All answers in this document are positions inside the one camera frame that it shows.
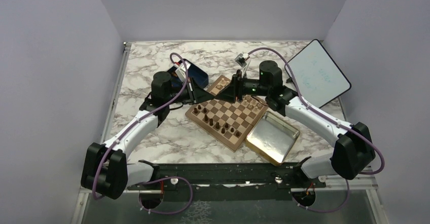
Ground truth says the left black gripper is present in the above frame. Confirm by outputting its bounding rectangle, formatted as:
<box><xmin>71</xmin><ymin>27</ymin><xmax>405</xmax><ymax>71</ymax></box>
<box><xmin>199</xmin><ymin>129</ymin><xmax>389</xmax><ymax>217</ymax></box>
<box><xmin>165</xmin><ymin>77</ymin><xmax>215</xmax><ymax>105</ymax></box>

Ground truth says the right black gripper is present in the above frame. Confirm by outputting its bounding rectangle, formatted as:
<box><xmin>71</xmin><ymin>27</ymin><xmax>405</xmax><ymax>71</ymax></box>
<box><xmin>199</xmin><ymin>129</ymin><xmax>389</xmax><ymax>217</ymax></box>
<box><xmin>215</xmin><ymin>70</ymin><xmax>270</xmax><ymax>104</ymax></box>

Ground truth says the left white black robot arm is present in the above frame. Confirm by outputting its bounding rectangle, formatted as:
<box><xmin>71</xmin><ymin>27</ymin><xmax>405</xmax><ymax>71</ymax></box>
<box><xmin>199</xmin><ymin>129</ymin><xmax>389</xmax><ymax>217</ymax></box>
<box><xmin>81</xmin><ymin>71</ymin><xmax>214</xmax><ymax>199</ymax></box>

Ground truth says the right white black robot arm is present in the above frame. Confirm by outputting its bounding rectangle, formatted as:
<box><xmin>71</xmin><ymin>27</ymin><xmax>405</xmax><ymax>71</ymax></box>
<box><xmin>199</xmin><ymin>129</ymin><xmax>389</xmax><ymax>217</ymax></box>
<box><xmin>215</xmin><ymin>60</ymin><xmax>376</xmax><ymax>187</ymax></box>

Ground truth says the wooden chess board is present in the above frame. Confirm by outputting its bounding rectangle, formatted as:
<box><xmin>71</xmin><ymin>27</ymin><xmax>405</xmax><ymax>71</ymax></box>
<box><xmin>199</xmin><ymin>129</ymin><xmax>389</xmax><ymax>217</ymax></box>
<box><xmin>185</xmin><ymin>95</ymin><xmax>268</xmax><ymax>152</ymax></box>

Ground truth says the blue square tin tray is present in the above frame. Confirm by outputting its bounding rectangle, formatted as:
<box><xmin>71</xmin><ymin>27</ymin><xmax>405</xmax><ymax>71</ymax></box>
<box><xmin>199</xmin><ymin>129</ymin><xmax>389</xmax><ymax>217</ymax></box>
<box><xmin>167</xmin><ymin>60</ymin><xmax>208</xmax><ymax>88</ymax></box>

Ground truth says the gold metal tin lid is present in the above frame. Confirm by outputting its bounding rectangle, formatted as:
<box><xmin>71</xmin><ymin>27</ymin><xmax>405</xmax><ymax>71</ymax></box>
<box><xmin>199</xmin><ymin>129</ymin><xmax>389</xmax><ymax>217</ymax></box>
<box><xmin>245</xmin><ymin>111</ymin><xmax>300</xmax><ymax>166</ymax></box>

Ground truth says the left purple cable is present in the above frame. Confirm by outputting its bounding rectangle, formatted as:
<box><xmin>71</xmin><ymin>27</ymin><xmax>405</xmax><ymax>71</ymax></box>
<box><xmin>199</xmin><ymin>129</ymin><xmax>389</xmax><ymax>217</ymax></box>
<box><xmin>91</xmin><ymin>52</ymin><xmax>195</xmax><ymax>215</ymax></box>

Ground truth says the purple cable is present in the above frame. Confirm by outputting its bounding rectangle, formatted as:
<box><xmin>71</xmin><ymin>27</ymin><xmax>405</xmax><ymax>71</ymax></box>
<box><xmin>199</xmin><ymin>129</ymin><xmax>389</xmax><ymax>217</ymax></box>
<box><xmin>246</xmin><ymin>47</ymin><xmax>386</xmax><ymax>214</ymax></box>
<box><xmin>91</xmin><ymin>52</ymin><xmax>195</xmax><ymax>215</ymax></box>

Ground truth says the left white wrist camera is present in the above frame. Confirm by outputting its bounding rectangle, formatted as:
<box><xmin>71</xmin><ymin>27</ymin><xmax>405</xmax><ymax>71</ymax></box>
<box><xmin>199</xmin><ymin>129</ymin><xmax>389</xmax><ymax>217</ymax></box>
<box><xmin>174</xmin><ymin>60</ymin><xmax>192</xmax><ymax>82</ymax></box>

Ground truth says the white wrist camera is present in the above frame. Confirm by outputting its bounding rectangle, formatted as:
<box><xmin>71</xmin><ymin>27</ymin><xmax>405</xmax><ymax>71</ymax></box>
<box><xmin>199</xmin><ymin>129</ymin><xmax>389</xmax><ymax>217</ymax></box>
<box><xmin>234</xmin><ymin>53</ymin><xmax>250</xmax><ymax>77</ymax></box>
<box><xmin>174</xmin><ymin>60</ymin><xmax>192</xmax><ymax>82</ymax></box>

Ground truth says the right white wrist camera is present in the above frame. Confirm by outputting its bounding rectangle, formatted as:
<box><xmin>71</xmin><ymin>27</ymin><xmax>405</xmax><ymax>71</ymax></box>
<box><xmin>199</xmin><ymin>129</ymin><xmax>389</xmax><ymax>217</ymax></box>
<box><xmin>234</xmin><ymin>53</ymin><xmax>250</xmax><ymax>77</ymax></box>

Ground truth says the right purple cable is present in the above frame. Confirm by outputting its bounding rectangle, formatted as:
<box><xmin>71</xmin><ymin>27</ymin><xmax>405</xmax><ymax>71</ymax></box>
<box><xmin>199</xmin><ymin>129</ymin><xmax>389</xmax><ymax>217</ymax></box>
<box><xmin>246</xmin><ymin>47</ymin><xmax>386</xmax><ymax>214</ymax></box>

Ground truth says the small whiteboard black frame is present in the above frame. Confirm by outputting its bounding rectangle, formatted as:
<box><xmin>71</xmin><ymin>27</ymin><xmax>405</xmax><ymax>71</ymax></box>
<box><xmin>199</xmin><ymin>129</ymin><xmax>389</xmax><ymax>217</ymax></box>
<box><xmin>288</xmin><ymin>39</ymin><xmax>351</xmax><ymax>108</ymax></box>

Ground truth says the aluminium frame rail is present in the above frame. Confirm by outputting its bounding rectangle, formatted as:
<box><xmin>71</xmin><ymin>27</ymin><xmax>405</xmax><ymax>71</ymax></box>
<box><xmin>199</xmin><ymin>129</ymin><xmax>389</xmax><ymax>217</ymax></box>
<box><xmin>71</xmin><ymin>42</ymin><xmax>131</xmax><ymax>223</ymax></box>

